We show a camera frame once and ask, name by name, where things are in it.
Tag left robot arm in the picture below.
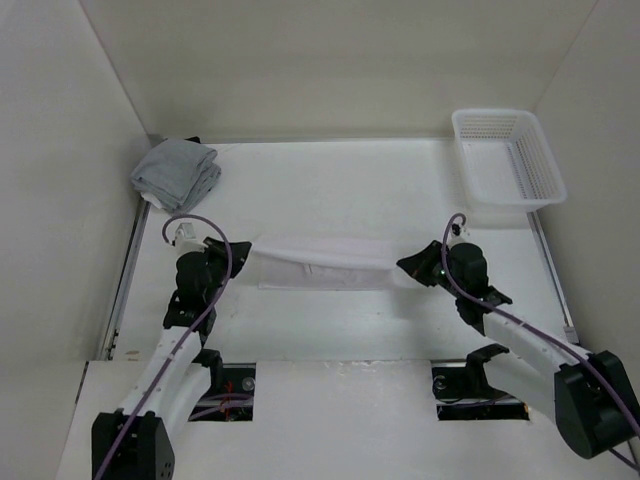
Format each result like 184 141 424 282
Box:
91 237 252 479

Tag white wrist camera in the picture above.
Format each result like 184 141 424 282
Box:
173 222 205 256
447 223 471 247

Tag white tank top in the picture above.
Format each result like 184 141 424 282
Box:
251 236 396 291

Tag folded grey tank tops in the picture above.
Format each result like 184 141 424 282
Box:
130 139 222 215

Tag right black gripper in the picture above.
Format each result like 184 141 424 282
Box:
396 240 464 298

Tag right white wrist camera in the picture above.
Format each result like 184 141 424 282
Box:
447 223 471 247

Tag white plastic basket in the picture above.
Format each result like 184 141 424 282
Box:
451 108 568 214

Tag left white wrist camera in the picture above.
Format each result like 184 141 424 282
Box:
173 222 205 256

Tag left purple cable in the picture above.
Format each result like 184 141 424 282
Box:
92 214 254 480

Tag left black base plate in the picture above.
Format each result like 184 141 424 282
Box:
189 363 257 422

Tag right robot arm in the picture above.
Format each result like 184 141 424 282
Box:
396 241 639 459

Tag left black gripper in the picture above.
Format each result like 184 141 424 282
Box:
199 237 251 303

